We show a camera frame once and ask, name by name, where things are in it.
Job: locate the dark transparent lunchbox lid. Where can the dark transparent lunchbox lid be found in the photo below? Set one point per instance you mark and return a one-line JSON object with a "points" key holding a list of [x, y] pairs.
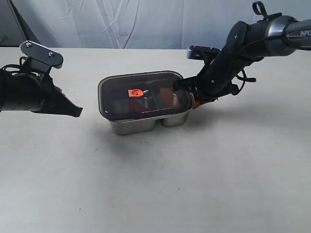
{"points": [[145, 97]]}

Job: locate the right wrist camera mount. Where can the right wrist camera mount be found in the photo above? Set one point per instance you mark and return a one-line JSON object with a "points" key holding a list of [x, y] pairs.
{"points": [[196, 52]]}

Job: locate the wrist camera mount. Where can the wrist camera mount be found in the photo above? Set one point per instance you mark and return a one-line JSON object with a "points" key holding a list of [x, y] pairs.
{"points": [[40, 59], [196, 52]]}

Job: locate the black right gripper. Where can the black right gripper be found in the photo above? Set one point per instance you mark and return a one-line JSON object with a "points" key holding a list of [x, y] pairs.
{"points": [[214, 80]]}

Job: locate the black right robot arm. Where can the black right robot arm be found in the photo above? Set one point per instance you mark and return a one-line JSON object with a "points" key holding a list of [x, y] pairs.
{"points": [[245, 45]]}

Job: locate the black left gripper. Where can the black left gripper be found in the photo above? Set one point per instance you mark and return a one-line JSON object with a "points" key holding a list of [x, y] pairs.
{"points": [[43, 97]]}

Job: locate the grey backdrop curtain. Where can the grey backdrop curtain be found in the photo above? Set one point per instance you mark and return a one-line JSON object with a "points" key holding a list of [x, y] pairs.
{"points": [[121, 24]]}

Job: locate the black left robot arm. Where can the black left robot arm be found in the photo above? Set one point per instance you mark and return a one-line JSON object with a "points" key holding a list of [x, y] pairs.
{"points": [[24, 88]]}

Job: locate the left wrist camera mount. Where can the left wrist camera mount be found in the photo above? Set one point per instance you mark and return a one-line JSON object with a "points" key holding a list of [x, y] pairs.
{"points": [[40, 59]]}

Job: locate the stainless steel lunch box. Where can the stainless steel lunch box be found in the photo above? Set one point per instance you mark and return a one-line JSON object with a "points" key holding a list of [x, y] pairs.
{"points": [[150, 123]]}

